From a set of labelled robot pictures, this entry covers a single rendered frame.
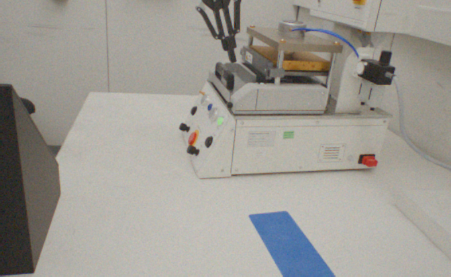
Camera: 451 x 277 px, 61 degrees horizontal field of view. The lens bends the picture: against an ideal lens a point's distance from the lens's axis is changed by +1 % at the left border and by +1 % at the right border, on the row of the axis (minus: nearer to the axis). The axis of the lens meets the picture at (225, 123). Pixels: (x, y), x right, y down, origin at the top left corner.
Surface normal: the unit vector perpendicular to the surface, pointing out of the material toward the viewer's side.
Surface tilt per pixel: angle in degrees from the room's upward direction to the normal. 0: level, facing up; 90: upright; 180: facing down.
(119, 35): 90
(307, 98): 90
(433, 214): 0
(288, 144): 90
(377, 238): 0
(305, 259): 0
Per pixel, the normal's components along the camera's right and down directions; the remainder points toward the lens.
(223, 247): 0.09, -0.93
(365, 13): -0.97, 0.01
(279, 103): 0.24, 0.38
